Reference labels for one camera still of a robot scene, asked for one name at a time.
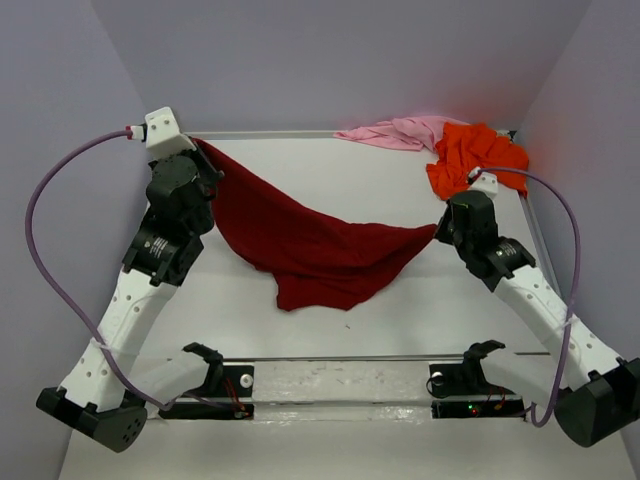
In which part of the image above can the dark red t shirt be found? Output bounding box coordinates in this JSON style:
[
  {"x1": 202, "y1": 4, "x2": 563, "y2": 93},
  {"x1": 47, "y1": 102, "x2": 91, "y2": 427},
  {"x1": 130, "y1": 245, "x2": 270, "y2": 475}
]
[{"x1": 196, "y1": 140, "x2": 437, "y2": 312}]

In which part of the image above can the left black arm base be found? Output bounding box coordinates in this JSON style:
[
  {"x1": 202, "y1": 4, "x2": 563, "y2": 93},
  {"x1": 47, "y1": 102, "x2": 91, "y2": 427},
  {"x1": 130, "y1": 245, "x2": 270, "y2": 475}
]
[{"x1": 158, "y1": 342, "x2": 255, "y2": 421}]

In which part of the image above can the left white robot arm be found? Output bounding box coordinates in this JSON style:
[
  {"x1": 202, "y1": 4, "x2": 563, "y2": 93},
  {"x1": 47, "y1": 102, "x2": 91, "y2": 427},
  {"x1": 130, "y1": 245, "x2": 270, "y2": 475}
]
[{"x1": 36, "y1": 139, "x2": 223, "y2": 453}]

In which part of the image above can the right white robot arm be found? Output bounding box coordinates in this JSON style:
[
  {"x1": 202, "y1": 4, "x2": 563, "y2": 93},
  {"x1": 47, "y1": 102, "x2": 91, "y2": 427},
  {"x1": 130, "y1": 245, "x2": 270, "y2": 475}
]
[{"x1": 435, "y1": 190, "x2": 639, "y2": 448}]

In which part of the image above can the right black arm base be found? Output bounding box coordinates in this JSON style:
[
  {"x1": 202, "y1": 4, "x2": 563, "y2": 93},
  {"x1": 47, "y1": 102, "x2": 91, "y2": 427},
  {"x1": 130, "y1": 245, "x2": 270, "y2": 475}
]
[{"x1": 425, "y1": 340, "x2": 529, "y2": 420}]

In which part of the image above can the orange t shirt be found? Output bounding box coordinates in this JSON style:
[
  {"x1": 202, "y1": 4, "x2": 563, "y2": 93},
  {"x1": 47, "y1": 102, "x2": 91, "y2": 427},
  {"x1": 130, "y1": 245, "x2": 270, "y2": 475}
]
[{"x1": 426, "y1": 122, "x2": 529, "y2": 201}]

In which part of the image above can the pink t shirt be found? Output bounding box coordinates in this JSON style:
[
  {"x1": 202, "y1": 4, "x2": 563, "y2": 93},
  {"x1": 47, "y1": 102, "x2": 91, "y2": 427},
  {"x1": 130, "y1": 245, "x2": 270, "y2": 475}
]
[{"x1": 333, "y1": 115, "x2": 466, "y2": 152}]

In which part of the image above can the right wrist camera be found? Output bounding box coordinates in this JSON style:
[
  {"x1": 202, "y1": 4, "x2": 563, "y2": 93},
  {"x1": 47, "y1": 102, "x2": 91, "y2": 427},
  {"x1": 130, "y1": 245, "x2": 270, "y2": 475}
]
[{"x1": 467, "y1": 167, "x2": 499, "y2": 200}]

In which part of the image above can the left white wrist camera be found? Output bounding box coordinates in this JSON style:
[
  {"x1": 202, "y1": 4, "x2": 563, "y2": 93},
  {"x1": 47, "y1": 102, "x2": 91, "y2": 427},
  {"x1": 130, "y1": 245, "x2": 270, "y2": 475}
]
[{"x1": 145, "y1": 106, "x2": 196, "y2": 159}]

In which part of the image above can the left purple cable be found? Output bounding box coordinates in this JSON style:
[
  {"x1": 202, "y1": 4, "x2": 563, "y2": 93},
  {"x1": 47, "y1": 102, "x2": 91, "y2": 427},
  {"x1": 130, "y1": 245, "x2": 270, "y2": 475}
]
[{"x1": 24, "y1": 127, "x2": 251, "y2": 417}]

